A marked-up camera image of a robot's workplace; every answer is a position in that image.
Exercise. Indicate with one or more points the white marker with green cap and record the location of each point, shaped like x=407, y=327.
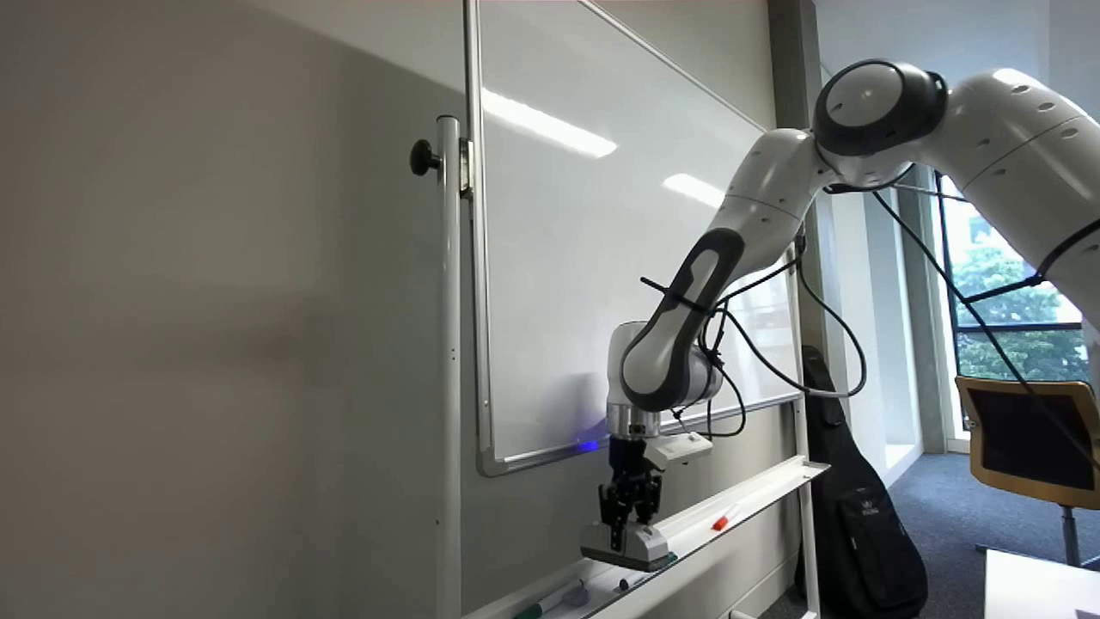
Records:
x=634, y=582

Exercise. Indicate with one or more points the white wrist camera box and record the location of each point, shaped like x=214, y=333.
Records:
x=677, y=449

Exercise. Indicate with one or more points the red marker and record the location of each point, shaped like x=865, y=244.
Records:
x=718, y=525

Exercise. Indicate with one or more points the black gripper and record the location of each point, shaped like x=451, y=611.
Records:
x=629, y=465

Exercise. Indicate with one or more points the white table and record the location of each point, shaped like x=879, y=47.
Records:
x=1037, y=586

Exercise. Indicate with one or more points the white grey whiteboard eraser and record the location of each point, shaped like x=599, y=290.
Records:
x=636, y=548

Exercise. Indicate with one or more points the white whiteboard pen tray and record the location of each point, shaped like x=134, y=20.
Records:
x=762, y=485

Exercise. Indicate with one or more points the window with black frame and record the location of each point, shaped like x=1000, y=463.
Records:
x=1008, y=322

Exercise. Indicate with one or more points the large white whiteboard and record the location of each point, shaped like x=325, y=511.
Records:
x=572, y=252

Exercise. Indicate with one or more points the thin white stand post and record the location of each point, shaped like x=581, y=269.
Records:
x=807, y=528

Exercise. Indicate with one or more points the white marker with blue cap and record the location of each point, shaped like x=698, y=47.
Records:
x=567, y=595

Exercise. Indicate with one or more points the white whiteboard stand post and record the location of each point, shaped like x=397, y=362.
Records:
x=451, y=380

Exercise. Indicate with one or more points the black round clamp knob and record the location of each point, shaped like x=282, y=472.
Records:
x=427, y=157

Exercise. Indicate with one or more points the black guitar bag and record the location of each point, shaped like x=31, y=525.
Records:
x=865, y=516

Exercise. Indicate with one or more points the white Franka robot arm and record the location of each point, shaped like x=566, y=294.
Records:
x=983, y=125

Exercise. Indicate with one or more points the wooden chair with black back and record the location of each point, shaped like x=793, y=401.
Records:
x=1033, y=440

